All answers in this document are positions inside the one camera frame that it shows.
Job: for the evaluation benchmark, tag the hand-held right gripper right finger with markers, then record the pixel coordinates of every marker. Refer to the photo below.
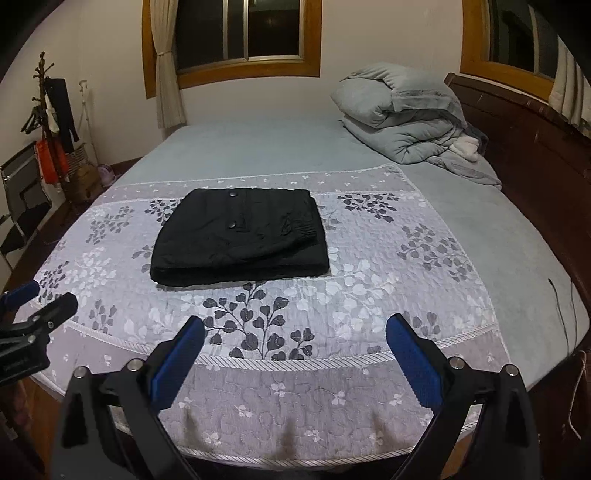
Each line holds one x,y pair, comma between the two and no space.
413,364

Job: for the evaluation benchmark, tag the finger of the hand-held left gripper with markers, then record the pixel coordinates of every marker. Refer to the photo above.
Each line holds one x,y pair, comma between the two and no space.
57,309
21,293

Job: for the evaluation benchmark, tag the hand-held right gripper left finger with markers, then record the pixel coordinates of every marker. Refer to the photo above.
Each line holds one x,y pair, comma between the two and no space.
180,360

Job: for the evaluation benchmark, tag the black pants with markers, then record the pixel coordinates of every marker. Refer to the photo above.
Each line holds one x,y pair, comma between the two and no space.
240,240

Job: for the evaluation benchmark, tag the grey floral quilted blanket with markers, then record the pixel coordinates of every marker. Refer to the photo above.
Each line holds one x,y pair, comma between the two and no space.
323,300

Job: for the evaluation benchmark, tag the metal folding chair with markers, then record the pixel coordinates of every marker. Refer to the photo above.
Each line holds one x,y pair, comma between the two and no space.
23,161

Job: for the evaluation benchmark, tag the orange garment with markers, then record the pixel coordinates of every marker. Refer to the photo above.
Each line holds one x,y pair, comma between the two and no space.
46,159

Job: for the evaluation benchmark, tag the black hanging garment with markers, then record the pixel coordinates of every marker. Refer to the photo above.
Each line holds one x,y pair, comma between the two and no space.
62,110

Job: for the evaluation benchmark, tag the wooden coat rack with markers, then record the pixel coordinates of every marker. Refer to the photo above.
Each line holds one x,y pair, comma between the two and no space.
44,87

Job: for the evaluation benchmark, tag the white cloth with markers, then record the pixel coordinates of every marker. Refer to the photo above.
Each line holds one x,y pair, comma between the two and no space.
465,148

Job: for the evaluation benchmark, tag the bed with grey sheet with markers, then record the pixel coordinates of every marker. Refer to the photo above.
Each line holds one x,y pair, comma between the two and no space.
277,143

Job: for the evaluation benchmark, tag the cream curtain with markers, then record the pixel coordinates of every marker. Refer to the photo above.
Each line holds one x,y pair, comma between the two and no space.
570,92
168,92

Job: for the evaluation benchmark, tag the folded grey duvet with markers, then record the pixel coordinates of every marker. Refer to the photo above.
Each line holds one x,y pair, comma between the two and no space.
392,120

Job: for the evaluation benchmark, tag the wooden bed headboard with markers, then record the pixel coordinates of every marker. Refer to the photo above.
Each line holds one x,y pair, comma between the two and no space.
517,129

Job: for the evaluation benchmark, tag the wooden framed window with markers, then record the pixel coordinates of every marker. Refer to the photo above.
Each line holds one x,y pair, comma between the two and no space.
512,32
268,27

